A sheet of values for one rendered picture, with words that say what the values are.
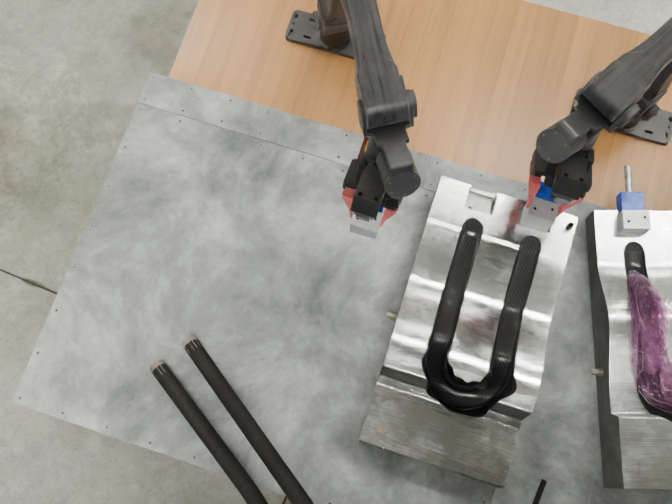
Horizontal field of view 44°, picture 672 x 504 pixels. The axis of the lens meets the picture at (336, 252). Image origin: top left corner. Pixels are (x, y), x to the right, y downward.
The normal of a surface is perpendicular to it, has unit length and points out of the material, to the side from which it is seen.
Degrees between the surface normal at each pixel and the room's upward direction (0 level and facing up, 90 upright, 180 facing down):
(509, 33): 0
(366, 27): 14
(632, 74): 18
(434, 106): 0
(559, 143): 60
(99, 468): 0
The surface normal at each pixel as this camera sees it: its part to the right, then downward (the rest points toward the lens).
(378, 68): 0.05, -0.02
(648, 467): 0.00, -0.25
